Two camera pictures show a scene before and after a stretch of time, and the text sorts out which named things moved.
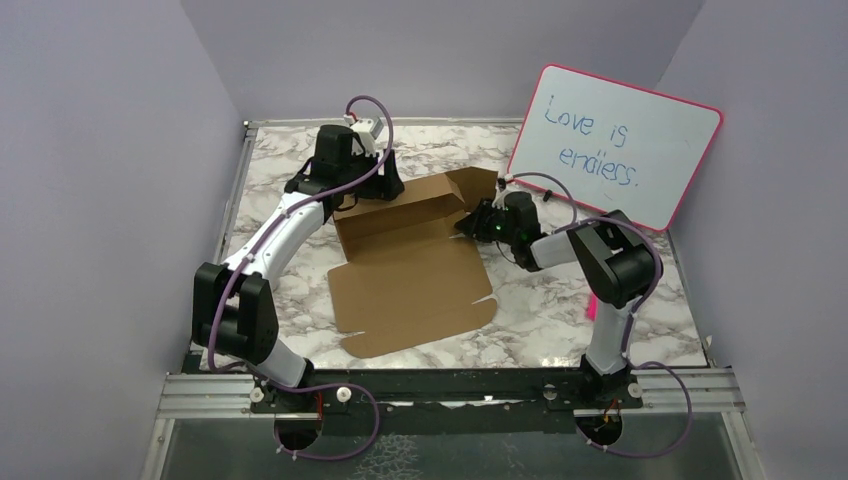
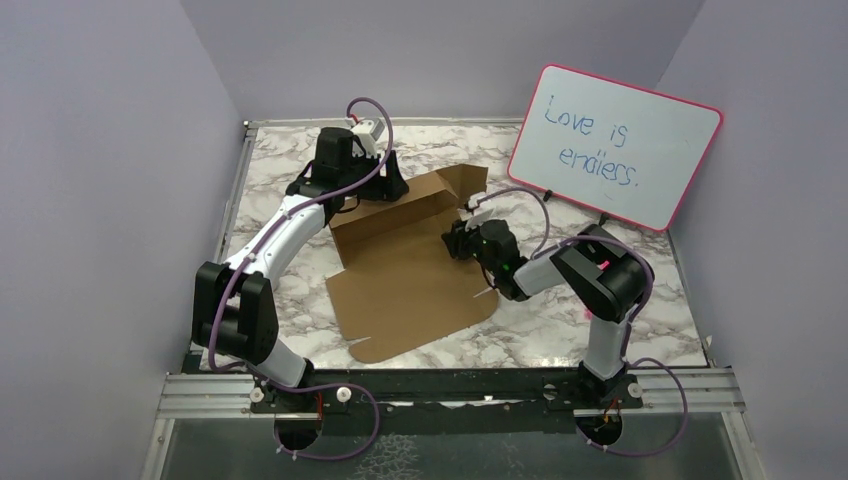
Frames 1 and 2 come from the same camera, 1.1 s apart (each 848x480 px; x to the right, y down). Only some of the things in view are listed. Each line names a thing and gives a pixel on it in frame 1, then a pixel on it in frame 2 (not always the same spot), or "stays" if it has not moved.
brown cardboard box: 407,280 stays
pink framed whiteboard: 620,148 stays
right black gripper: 474,223 to 456,239
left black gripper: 385,187 stays
